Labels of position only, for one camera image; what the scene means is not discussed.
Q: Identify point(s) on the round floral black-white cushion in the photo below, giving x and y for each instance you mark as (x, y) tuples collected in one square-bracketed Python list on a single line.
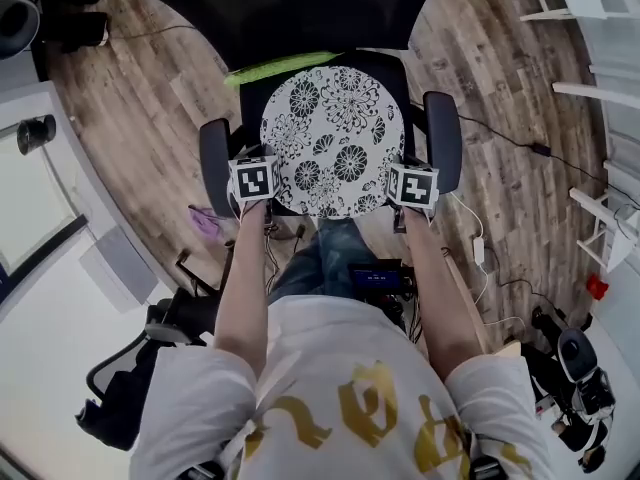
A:
[(332, 138)]

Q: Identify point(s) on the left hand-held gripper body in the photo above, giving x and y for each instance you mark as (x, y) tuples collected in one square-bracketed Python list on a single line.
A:
[(255, 180)]

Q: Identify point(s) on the light wooden table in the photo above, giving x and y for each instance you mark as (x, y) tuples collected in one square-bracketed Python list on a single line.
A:
[(470, 298)]

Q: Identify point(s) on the grey shell backpack device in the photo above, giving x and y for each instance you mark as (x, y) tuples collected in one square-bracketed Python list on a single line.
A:
[(15, 25)]

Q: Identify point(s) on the person's blue jeans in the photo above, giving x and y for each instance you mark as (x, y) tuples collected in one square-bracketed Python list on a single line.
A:
[(325, 253)]

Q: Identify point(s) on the black window frame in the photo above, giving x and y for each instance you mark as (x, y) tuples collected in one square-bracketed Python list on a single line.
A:
[(45, 248)]

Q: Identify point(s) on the black grey-framed office chair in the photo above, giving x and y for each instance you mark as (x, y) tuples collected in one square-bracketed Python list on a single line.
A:
[(130, 383)]

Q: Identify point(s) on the white radiator cabinet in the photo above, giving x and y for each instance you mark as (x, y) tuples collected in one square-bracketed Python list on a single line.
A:
[(120, 268)]

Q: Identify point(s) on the person's white printed t-shirt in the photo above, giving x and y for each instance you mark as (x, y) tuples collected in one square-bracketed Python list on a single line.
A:
[(340, 398)]

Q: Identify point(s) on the black mesh office chair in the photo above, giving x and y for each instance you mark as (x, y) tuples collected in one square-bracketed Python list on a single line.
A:
[(310, 13)]

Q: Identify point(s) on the red small object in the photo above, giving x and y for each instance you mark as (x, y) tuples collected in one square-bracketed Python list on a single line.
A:
[(597, 287)]

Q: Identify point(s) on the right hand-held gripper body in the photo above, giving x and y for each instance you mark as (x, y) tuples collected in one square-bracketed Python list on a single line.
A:
[(414, 185)]

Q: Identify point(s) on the green bumpy cucumber toy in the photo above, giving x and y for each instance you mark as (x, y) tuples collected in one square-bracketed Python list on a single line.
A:
[(270, 68)]

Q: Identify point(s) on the black screen device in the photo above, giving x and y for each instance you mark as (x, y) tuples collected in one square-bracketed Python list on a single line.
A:
[(375, 278)]

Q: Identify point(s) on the purple cloth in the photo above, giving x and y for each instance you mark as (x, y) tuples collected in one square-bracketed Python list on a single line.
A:
[(205, 222)]

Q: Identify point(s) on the black grey backpack device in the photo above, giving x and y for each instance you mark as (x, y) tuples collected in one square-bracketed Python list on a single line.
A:
[(580, 368)]

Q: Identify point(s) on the person's left forearm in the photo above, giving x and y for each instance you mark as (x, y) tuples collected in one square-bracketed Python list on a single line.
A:
[(245, 288)]

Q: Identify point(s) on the black cup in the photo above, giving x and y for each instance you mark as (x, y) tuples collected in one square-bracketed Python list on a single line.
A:
[(36, 133)]

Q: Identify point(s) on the person's right forearm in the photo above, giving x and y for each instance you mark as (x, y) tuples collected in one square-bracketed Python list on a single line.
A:
[(440, 293)]

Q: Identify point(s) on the white wooden stool frame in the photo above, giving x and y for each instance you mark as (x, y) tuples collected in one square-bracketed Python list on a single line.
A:
[(595, 213)]

